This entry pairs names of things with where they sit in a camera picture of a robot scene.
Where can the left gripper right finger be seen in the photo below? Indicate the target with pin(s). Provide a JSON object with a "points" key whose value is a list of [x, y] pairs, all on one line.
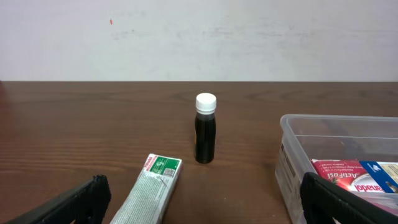
{"points": [[325, 202]]}

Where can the blue fever patch box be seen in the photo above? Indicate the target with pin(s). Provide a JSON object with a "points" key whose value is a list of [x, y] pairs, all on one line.
{"points": [[384, 173]]}

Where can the dark bottle white cap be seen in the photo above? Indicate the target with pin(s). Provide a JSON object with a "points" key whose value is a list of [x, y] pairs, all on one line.
{"points": [[205, 127]]}

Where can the white green medicine box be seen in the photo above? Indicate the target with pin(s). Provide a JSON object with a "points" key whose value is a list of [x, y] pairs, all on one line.
{"points": [[150, 195]]}

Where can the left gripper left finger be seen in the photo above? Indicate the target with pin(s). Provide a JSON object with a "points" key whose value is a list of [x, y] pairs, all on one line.
{"points": [[85, 204]]}

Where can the red white medicine box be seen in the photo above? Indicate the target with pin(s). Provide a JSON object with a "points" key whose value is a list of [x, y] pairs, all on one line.
{"points": [[347, 174]]}

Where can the clear plastic container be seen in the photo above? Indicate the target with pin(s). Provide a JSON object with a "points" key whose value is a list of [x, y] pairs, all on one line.
{"points": [[329, 137]]}

